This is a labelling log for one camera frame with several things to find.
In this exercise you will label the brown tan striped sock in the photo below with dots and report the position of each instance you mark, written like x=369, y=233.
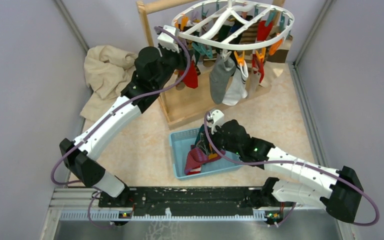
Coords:
x=249, y=36

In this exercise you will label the wooden hanger stand frame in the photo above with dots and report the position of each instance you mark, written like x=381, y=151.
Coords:
x=184, y=105

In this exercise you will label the cream brown patch sock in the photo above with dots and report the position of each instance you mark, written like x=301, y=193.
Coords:
x=274, y=64

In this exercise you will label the teal hanger clip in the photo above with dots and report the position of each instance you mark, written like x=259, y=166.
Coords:
x=202, y=50

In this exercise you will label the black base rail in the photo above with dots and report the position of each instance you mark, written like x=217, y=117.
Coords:
x=169, y=204

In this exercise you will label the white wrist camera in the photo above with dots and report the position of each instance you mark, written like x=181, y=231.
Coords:
x=215, y=118
x=167, y=36

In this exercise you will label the red sock at right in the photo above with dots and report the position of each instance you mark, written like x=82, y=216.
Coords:
x=263, y=30

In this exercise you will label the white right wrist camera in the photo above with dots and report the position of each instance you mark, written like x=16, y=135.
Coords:
x=215, y=118

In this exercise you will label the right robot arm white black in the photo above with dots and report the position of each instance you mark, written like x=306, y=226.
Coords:
x=338, y=191

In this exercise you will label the maroon pink sock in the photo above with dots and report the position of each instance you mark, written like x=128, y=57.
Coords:
x=196, y=158

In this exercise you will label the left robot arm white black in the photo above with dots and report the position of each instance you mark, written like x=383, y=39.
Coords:
x=132, y=82

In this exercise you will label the dark teal sock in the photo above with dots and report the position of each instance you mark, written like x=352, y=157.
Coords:
x=201, y=140

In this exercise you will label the beige crumpled cloth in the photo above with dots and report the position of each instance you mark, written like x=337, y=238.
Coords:
x=107, y=71

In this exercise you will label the white plastic sock hanger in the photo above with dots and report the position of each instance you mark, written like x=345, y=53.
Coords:
x=219, y=23

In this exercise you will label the white black striped sock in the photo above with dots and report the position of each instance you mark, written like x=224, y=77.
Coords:
x=237, y=89

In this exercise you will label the light blue plastic basket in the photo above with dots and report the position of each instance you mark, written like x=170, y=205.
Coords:
x=180, y=143

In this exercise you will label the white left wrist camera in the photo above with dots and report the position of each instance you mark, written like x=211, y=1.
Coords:
x=167, y=36

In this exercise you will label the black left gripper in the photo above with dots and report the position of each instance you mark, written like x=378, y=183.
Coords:
x=181, y=56

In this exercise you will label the red and cream sock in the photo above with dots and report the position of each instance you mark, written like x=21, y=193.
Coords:
x=191, y=78

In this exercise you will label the grey ankle sock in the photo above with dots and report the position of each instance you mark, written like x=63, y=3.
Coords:
x=219, y=77

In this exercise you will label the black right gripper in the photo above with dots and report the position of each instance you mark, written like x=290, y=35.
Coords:
x=213, y=136

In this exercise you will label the orange hanger clip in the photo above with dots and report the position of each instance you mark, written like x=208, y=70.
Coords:
x=240, y=57

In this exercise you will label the red white striped sock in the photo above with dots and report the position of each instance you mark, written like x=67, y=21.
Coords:
x=194, y=171

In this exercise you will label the maroon purple yellow sock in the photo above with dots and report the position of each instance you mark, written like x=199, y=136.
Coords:
x=212, y=157

